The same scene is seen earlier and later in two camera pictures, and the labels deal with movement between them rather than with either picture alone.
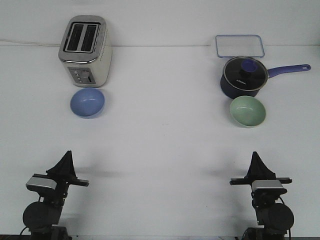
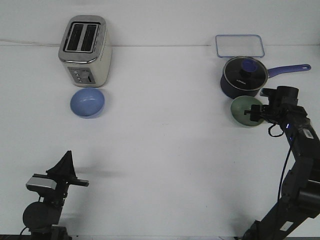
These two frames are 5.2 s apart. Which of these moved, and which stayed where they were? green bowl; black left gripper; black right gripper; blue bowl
Moved: black right gripper
Stayed: blue bowl; black left gripper; green bowl
